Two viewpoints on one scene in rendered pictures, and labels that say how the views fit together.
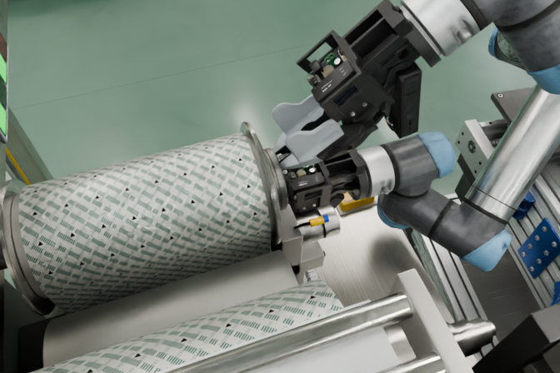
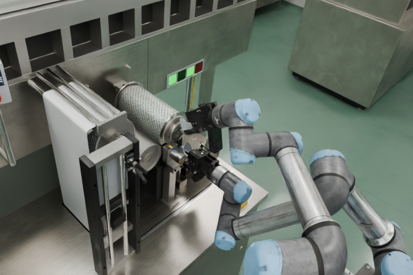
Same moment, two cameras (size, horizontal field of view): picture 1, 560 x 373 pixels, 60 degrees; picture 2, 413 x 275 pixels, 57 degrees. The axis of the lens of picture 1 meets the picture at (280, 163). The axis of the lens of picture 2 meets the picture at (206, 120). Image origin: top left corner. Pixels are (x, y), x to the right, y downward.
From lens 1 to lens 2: 1.06 m
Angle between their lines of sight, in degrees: 41
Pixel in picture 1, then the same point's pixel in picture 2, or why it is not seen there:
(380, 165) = (219, 172)
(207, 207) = (152, 115)
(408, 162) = (226, 180)
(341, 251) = (205, 209)
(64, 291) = (121, 108)
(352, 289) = (190, 217)
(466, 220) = (227, 221)
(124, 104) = not seen: hidden behind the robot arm
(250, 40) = (373, 182)
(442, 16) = (215, 111)
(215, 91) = not seen: hidden behind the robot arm
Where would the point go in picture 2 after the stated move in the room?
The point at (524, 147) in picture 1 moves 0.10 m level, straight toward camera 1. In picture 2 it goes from (260, 213) to (230, 207)
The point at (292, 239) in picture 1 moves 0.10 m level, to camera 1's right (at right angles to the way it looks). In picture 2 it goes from (165, 148) to (177, 166)
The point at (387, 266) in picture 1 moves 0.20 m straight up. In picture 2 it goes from (208, 226) to (213, 193)
